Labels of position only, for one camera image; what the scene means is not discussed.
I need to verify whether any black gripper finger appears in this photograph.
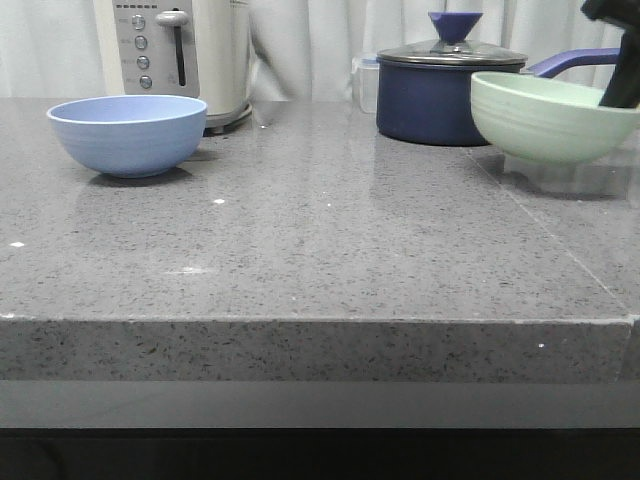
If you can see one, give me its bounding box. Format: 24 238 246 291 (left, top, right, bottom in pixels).
581 0 639 109

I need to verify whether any green bowl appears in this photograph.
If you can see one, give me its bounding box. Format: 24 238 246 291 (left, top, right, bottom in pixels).
470 71 639 165

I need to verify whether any blue bowl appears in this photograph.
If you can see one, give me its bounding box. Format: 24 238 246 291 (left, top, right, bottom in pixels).
46 95 207 178

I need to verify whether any glass pot lid blue knob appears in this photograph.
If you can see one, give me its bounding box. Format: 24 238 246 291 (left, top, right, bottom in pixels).
375 11 529 67

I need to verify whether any dark blue saucepan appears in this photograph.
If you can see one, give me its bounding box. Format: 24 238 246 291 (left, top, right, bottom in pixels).
375 47 623 148

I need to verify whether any clear plastic container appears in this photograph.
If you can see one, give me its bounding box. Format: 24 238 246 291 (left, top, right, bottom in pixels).
351 53 379 114

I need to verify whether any white curtain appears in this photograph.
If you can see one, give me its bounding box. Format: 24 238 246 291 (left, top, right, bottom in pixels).
1 1 621 101

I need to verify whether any white toaster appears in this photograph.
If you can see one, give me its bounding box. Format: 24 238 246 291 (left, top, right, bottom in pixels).
93 0 252 135

